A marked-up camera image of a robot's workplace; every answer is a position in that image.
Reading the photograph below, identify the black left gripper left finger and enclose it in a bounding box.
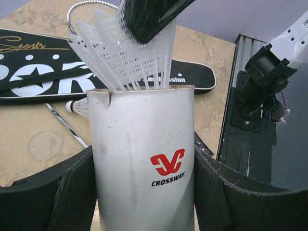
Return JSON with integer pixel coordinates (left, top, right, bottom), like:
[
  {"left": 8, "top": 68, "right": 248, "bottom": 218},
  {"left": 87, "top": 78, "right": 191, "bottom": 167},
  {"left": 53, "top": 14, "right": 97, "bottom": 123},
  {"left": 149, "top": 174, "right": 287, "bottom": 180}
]
[{"left": 0, "top": 147, "right": 97, "bottom": 231}]

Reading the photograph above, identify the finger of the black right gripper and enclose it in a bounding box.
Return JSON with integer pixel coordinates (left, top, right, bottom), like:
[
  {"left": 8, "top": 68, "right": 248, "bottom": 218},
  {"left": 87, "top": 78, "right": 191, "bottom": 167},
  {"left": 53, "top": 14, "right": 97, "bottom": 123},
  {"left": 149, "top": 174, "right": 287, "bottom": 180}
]
[{"left": 124, "top": 0, "right": 194, "bottom": 44}]

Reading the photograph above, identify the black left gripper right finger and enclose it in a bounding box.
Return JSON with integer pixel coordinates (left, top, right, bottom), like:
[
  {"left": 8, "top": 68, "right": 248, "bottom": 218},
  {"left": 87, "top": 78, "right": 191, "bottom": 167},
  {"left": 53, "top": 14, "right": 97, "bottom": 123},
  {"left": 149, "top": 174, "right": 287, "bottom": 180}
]
[{"left": 194, "top": 147, "right": 308, "bottom": 231}]

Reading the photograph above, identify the white shuttlecock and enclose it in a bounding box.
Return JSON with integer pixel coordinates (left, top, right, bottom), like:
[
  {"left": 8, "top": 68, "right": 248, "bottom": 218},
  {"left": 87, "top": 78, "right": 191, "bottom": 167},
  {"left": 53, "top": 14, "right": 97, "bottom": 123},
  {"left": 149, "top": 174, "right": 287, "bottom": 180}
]
[
  {"left": 65, "top": 98, "right": 89, "bottom": 118},
  {"left": 69, "top": 5, "right": 176, "bottom": 91}
]

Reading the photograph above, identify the white shuttlecock tube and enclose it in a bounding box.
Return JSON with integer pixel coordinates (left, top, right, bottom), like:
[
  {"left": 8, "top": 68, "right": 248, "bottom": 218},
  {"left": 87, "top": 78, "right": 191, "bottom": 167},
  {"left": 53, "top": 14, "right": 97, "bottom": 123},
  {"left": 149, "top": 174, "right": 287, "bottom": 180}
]
[{"left": 87, "top": 85, "right": 194, "bottom": 231}]

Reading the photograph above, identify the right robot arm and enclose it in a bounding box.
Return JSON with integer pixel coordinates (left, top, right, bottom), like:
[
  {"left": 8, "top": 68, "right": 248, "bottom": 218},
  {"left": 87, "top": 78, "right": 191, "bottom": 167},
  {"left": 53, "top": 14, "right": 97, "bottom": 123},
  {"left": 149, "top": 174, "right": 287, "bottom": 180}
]
[{"left": 120, "top": 0, "right": 308, "bottom": 133}]

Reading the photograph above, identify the white badminton racket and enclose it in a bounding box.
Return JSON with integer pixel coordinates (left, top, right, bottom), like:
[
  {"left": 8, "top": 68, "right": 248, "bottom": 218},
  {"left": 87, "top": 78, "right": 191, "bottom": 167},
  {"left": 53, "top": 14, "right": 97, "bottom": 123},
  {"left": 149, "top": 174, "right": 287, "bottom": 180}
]
[{"left": 66, "top": 0, "right": 118, "bottom": 35}]

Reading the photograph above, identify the black shaft badminton racket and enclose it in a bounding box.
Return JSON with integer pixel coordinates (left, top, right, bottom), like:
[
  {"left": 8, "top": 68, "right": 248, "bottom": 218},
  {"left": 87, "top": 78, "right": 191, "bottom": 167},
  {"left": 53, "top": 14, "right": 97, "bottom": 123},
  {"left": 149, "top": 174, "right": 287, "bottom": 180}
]
[{"left": 44, "top": 103, "right": 215, "bottom": 157}]

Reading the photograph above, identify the black racket cover bag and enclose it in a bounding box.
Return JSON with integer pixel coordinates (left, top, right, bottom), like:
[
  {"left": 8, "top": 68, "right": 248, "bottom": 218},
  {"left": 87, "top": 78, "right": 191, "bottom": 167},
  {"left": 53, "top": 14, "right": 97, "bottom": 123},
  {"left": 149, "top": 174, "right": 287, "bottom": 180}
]
[{"left": 0, "top": 28, "right": 217, "bottom": 105}]

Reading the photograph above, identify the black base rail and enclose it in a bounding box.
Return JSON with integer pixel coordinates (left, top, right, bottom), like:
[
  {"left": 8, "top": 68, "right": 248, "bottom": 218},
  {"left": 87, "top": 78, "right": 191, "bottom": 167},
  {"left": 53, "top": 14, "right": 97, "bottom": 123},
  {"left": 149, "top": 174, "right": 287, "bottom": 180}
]
[{"left": 218, "top": 71, "right": 277, "bottom": 184}]

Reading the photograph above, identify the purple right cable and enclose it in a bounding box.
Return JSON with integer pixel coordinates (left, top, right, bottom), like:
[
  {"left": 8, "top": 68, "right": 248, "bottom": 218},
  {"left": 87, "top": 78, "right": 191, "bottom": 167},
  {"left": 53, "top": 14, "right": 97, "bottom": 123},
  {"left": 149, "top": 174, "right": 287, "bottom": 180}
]
[{"left": 269, "top": 90, "right": 291, "bottom": 125}]

